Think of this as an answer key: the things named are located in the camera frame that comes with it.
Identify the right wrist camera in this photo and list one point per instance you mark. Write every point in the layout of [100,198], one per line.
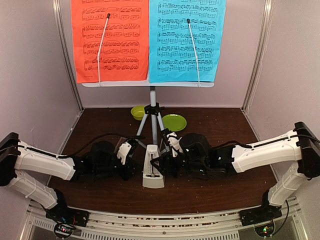
[172,140]

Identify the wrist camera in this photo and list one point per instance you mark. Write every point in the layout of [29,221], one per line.
[172,140]
[126,149]

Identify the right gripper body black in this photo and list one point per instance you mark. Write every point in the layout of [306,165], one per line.
[194,167]

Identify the blue sheet music paper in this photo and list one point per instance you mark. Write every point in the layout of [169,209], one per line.
[185,40]

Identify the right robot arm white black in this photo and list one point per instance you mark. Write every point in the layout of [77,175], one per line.
[298,146]

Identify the grey metronome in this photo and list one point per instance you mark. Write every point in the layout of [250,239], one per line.
[151,177]

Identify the aluminium front rail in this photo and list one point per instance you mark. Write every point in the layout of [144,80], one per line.
[219,225]

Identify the green plastic bowl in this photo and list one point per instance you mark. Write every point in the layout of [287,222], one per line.
[138,112]

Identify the left aluminium frame post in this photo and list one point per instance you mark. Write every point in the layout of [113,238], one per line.
[71,77]

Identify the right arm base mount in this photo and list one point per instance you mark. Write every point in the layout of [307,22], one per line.
[263,220]

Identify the aluminium frame post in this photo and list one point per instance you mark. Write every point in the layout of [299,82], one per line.
[261,47]
[71,77]

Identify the green plastic plate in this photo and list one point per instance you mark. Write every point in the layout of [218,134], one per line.
[174,122]

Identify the red sheet music paper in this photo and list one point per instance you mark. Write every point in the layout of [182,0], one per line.
[110,40]

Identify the right aluminium frame post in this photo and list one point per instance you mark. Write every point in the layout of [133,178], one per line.
[261,47]

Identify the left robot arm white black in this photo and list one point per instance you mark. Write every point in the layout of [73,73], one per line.
[18,157]

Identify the white perforated music stand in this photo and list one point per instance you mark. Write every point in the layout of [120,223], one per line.
[155,100]

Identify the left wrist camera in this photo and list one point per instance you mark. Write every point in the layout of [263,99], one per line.
[126,149]

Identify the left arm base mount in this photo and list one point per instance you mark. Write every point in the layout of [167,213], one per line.
[67,220]

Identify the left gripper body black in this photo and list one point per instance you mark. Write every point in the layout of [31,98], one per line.
[106,170]

